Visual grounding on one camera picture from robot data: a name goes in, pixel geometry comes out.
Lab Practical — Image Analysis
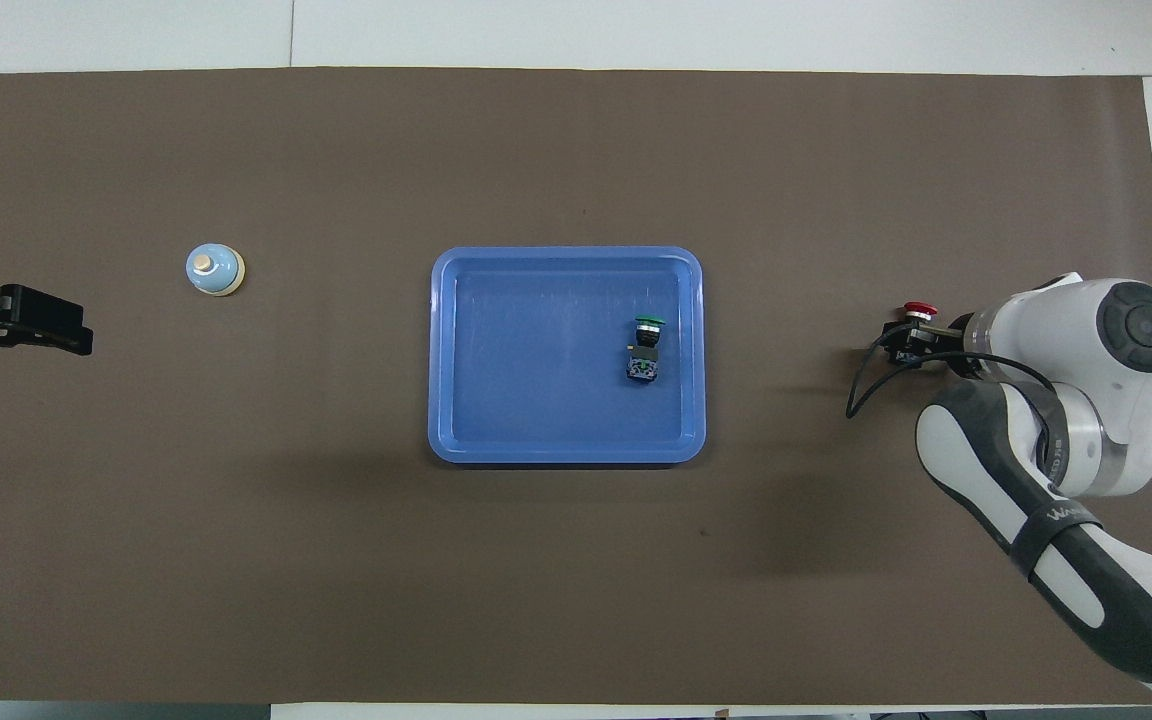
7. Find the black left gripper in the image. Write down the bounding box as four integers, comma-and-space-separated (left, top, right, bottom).
0, 265, 95, 364

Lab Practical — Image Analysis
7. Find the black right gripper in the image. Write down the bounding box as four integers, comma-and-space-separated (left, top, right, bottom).
884, 318, 975, 371

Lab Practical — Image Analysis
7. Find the green push button switch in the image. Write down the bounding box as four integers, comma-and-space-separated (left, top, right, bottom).
624, 316, 667, 386

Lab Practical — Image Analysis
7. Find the blue plastic tray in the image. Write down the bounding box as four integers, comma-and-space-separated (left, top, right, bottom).
427, 246, 707, 466

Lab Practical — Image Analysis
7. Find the brown table mat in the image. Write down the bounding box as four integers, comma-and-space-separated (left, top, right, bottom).
0, 67, 1152, 706

